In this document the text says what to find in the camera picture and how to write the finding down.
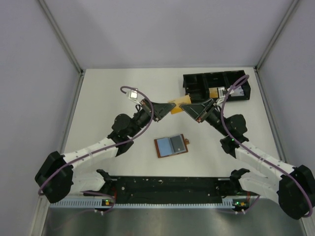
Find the yellow credit card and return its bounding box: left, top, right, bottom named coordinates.
left=168, top=95, right=191, bottom=115

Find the grey credit card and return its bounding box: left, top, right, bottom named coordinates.
left=170, top=135, right=186, bottom=153

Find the brown leather card holder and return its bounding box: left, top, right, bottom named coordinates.
left=154, top=134, right=190, bottom=158

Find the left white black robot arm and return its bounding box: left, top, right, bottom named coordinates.
left=35, top=99, right=176, bottom=204

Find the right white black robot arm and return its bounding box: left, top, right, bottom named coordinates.
left=180, top=99, right=315, bottom=220

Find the yellow card in tray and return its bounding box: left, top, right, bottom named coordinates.
left=209, top=87, right=220, bottom=99

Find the white card in tray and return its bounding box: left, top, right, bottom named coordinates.
left=231, top=86, right=245, bottom=97

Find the black three-compartment organizer tray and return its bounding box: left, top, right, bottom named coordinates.
left=183, top=70, right=245, bottom=103

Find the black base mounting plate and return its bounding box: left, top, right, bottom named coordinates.
left=98, top=176, right=248, bottom=205

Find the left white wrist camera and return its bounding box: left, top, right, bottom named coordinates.
left=128, top=88, right=139, bottom=104

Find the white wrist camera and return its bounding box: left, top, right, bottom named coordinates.
left=128, top=88, right=139, bottom=104
left=217, top=87, right=227, bottom=104

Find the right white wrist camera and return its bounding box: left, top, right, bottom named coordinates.
left=217, top=87, right=227, bottom=104

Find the aluminium front frame rail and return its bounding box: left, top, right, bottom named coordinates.
left=39, top=178, right=308, bottom=199

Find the right aluminium corner post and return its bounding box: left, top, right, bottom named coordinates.
left=254, top=0, right=301, bottom=72

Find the aluminium corner post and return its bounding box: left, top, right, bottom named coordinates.
left=254, top=0, right=301, bottom=72
left=36, top=0, right=84, bottom=75

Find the grey slotted cable duct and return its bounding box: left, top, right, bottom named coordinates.
left=50, top=198, right=247, bottom=209

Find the left aluminium corner post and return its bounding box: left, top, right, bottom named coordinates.
left=36, top=0, right=84, bottom=75

